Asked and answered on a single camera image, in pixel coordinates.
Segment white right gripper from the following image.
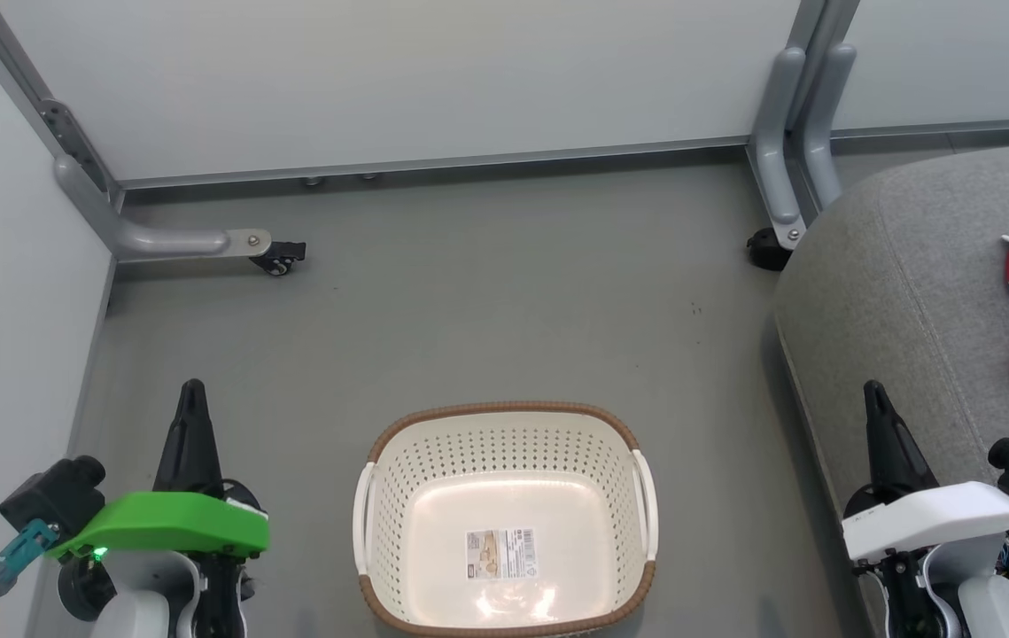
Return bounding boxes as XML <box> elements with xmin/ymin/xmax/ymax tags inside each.
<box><xmin>842</xmin><ymin>380</ymin><xmax>1009</xmax><ymax>593</ymax></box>

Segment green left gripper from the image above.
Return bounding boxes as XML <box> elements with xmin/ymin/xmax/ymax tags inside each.
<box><xmin>46</xmin><ymin>378</ymin><xmax>271</xmax><ymax>623</ymax></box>

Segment cream laundry basket brown rim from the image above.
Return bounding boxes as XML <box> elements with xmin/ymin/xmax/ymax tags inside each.
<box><xmin>351</xmin><ymin>401</ymin><xmax>661</xmax><ymax>638</ymax></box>

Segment grey fabric sofa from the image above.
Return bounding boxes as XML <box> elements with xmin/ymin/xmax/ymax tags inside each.
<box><xmin>773</xmin><ymin>145</ymin><xmax>1009</xmax><ymax>638</ymax></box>

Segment grey partition leg with plate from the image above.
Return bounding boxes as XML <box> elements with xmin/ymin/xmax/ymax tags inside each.
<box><xmin>749</xmin><ymin>44</ymin><xmax>812</xmax><ymax>252</ymax></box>
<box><xmin>52</xmin><ymin>154</ymin><xmax>274</xmax><ymax>263</ymax></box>

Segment black caster wheel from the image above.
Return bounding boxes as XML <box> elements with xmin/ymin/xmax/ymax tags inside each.
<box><xmin>248</xmin><ymin>240</ymin><xmax>307</xmax><ymax>277</ymax></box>
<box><xmin>745</xmin><ymin>227</ymin><xmax>794</xmax><ymax>272</ymax></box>

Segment paper label sticker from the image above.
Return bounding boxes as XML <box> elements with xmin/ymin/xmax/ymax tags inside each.
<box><xmin>465</xmin><ymin>527</ymin><xmax>539</xmax><ymax>582</ymax></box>

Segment black left arm cable teal plug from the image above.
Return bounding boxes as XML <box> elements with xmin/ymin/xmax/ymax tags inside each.
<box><xmin>0</xmin><ymin>519</ymin><xmax>60</xmax><ymax>638</ymax></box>

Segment grey partition corner post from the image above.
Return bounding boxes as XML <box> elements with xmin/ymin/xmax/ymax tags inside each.
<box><xmin>0</xmin><ymin>0</ymin><xmax>126</xmax><ymax>212</ymax></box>

